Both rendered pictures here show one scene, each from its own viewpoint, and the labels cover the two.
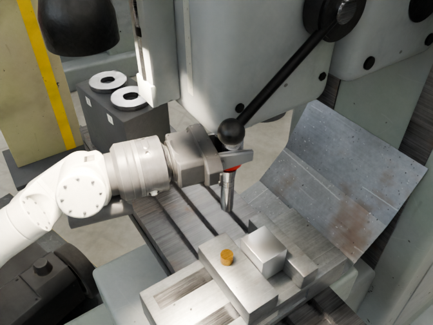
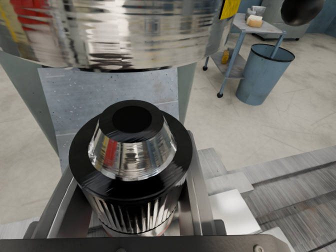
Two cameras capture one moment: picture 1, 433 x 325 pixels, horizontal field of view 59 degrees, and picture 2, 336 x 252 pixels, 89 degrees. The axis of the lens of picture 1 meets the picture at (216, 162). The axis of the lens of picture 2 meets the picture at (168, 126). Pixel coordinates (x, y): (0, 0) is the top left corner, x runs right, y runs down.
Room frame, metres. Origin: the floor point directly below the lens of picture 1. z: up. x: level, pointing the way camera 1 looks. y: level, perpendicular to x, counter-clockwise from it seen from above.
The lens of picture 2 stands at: (0.46, 0.02, 1.29)
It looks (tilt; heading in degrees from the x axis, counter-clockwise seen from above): 45 degrees down; 283
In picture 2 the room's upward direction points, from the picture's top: 7 degrees clockwise
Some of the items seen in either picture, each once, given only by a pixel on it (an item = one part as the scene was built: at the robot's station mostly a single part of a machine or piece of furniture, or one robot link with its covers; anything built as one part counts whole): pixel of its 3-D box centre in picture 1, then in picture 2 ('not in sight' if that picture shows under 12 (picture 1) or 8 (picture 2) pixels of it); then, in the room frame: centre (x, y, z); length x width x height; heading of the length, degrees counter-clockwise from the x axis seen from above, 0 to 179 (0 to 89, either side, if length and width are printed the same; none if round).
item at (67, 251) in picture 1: (78, 270); not in sight; (0.71, 0.45, 0.50); 0.20 x 0.05 x 0.20; 51
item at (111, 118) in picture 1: (125, 122); not in sight; (0.79, 0.23, 1.04); 0.22 x 0.12 x 0.20; 43
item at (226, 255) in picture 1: (226, 257); not in sight; (0.38, -0.02, 1.06); 0.02 x 0.02 x 0.02
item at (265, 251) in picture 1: (262, 254); (220, 221); (0.39, -0.08, 1.04); 0.06 x 0.05 x 0.06; 34
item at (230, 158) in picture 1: (235, 160); (195, 183); (0.45, -0.03, 1.21); 0.06 x 0.02 x 0.03; 109
